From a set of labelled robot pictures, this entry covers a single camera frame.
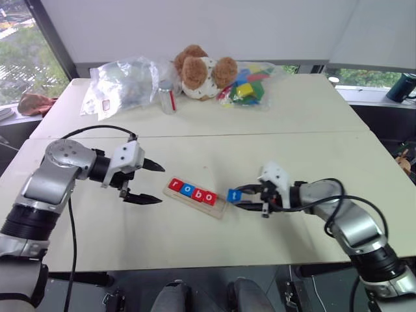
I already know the yellow wooden block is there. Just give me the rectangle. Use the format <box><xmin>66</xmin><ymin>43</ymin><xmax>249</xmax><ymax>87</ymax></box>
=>
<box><xmin>235</xmin><ymin>83</ymin><xmax>254</xmax><ymax>98</ymax></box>

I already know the clear bag of coloured blocks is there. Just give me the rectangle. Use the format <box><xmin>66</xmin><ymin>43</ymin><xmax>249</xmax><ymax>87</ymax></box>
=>
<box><xmin>216</xmin><ymin>60</ymin><xmax>287</xmax><ymax>111</ymax></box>

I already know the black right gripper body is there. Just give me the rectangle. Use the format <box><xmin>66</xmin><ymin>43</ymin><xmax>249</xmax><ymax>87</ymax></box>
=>
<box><xmin>258</xmin><ymin>181</ymin><xmax>281</xmax><ymax>219</ymax></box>

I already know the reddish brown cloth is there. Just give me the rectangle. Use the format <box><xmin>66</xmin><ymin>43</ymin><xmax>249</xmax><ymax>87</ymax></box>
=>
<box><xmin>17</xmin><ymin>93</ymin><xmax>58</xmax><ymax>117</ymax></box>

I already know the black table frame bar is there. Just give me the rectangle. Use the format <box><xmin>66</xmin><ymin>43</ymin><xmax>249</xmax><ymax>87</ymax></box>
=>
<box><xmin>298</xmin><ymin>263</ymin><xmax>356</xmax><ymax>279</ymax></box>
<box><xmin>45</xmin><ymin>271</ymin><xmax>114</xmax><ymax>289</ymax></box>

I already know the dark green mug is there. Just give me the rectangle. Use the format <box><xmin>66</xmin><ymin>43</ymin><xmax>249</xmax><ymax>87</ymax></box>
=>
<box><xmin>385</xmin><ymin>72</ymin><xmax>416</xmax><ymax>104</ymax></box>

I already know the black metal table bracket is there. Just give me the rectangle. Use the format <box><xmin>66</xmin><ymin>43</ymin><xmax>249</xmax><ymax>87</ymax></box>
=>
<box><xmin>102</xmin><ymin>291</ymin><xmax>126</xmax><ymax>312</ymax></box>
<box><xmin>285</xmin><ymin>281</ymin><xmax>306</xmax><ymax>312</ymax></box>

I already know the dark rounded shape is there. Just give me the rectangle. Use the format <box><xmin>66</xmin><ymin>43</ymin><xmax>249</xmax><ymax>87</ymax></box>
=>
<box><xmin>151</xmin><ymin>281</ymin><xmax>192</xmax><ymax>312</ymax></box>
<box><xmin>226</xmin><ymin>278</ymin><xmax>276</xmax><ymax>312</ymax></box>

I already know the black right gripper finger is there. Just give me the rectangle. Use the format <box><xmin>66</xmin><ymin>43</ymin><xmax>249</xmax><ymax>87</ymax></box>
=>
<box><xmin>234</xmin><ymin>201</ymin><xmax>264</xmax><ymax>213</ymax></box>
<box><xmin>239</xmin><ymin>184</ymin><xmax>263</xmax><ymax>195</ymax></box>

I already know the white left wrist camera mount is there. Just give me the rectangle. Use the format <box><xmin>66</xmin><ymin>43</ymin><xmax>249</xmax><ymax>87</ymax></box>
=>
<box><xmin>101</xmin><ymin>140</ymin><xmax>146</xmax><ymax>189</ymax></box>

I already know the clear jar with red label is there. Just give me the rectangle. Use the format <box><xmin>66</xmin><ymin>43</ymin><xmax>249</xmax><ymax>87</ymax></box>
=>
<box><xmin>158</xmin><ymin>81</ymin><xmax>179</xmax><ymax>114</ymax></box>

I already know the green wooden block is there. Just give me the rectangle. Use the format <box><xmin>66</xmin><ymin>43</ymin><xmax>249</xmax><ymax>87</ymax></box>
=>
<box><xmin>250</xmin><ymin>80</ymin><xmax>266</xmax><ymax>98</ymax></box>

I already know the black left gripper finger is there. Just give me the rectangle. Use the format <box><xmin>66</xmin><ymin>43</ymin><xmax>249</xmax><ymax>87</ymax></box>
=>
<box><xmin>122</xmin><ymin>192</ymin><xmax>163</xmax><ymax>205</ymax></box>
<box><xmin>142</xmin><ymin>158</ymin><xmax>166</xmax><ymax>172</ymax></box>

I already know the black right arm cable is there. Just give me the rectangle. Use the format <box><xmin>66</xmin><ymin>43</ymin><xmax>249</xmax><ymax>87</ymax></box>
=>
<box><xmin>271</xmin><ymin>177</ymin><xmax>390</xmax><ymax>312</ymax></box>

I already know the wooden figure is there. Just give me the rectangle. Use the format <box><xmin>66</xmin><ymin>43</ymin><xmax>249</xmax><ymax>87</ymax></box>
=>
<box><xmin>395</xmin><ymin>141</ymin><xmax>416</xmax><ymax>176</ymax></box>

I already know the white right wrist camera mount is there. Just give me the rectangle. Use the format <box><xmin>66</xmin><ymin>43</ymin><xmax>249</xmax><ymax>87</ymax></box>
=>
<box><xmin>258</xmin><ymin>161</ymin><xmax>291</xmax><ymax>209</ymax></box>

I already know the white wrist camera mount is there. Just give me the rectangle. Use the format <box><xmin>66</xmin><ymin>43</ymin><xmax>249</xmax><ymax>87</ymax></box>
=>
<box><xmin>101</xmin><ymin>140</ymin><xmax>146</xmax><ymax>189</ymax></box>
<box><xmin>258</xmin><ymin>161</ymin><xmax>291</xmax><ymax>209</ymax></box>

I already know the brown teddy bear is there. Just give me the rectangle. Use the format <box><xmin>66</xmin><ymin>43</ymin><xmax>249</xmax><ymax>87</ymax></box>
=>
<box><xmin>174</xmin><ymin>44</ymin><xmax>239</xmax><ymax>101</ymax></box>

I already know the thin white cable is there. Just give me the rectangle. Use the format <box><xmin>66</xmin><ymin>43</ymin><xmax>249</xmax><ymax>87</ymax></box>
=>
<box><xmin>311</xmin><ymin>276</ymin><xmax>326</xmax><ymax>312</ymax></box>

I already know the wooden letter tray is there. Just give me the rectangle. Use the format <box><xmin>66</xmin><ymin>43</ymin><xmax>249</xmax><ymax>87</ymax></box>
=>
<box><xmin>162</xmin><ymin>181</ymin><xmax>228</xmax><ymax>220</ymax></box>

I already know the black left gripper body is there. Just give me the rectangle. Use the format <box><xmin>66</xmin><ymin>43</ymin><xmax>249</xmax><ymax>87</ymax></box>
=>
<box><xmin>112</xmin><ymin>171</ymin><xmax>137</xmax><ymax>200</ymax></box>

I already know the crumpled clear plastic bag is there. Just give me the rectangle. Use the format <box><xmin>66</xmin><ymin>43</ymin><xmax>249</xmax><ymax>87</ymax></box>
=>
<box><xmin>79</xmin><ymin>55</ymin><xmax>181</xmax><ymax>121</ymax></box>

